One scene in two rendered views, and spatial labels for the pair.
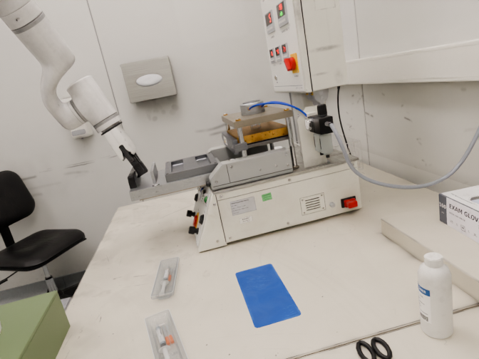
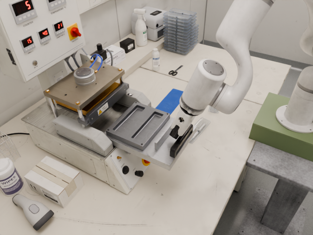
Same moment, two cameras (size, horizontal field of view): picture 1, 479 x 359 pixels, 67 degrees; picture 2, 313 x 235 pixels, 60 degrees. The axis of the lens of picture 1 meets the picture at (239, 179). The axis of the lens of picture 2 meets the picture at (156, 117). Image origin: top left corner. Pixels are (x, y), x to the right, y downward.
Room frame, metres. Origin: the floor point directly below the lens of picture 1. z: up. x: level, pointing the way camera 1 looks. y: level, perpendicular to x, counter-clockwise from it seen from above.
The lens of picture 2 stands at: (1.71, 0.69, 1.69)
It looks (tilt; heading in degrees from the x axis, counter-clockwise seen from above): 41 degrees down; 220
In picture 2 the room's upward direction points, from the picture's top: 2 degrees counter-clockwise
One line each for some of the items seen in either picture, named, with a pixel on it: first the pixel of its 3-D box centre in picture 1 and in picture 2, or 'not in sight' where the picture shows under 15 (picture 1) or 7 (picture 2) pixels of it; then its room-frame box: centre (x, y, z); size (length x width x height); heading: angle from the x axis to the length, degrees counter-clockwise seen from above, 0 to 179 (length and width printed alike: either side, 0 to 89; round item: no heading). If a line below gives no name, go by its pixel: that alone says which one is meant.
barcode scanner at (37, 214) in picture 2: not in sight; (28, 208); (1.60, -0.03, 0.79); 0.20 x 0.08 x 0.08; 97
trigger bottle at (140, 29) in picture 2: not in sight; (140, 27); (0.36, -0.53, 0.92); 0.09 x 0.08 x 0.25; 117
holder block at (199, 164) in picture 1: (190, 166); (139, 124); (1.16, 0.15, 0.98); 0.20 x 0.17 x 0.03; 8
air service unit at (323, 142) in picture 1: (318, 130); (99, 60); (0.99, -0.24, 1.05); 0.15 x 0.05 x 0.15; 8
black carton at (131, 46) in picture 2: not in sight; (127, 45); (0.49, -0.56, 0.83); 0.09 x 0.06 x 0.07; 179
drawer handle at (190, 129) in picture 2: (134, 177); (181, 139); (1.14, 0.33, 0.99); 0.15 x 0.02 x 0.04; 8
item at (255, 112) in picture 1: (265, 119); (84, 80); (1.18, -0.12, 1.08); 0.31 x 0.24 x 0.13; 8
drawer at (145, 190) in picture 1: (177, 172); (149, 130); (1.16, 0.20, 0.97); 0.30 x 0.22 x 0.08; 98
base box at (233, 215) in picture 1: (266, 192); (101, 128); (1.18, -0.08, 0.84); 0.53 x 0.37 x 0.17; 98
